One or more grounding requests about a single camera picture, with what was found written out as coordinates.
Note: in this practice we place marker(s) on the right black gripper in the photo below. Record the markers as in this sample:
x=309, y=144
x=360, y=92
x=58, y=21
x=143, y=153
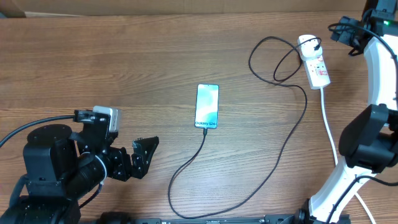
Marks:
x=342, y=33

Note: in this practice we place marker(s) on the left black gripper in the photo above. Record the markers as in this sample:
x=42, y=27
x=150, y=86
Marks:
x=140, y=160

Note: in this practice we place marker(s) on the Samsung Galaxy smartphone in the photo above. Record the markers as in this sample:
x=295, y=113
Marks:
x=206, y=110

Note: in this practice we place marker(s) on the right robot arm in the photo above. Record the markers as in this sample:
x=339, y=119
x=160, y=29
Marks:
x=368, y=144

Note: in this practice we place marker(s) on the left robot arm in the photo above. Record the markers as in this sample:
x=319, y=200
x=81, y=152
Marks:
x=62, y=166

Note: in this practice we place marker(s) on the white USB charger plug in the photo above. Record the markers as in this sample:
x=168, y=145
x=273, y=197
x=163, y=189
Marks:
x=309, y=47

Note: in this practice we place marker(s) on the white power strip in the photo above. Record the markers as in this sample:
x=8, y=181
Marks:
x=317, y=73

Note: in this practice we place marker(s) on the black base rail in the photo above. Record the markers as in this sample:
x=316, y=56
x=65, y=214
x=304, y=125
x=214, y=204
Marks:
x=120, y=217

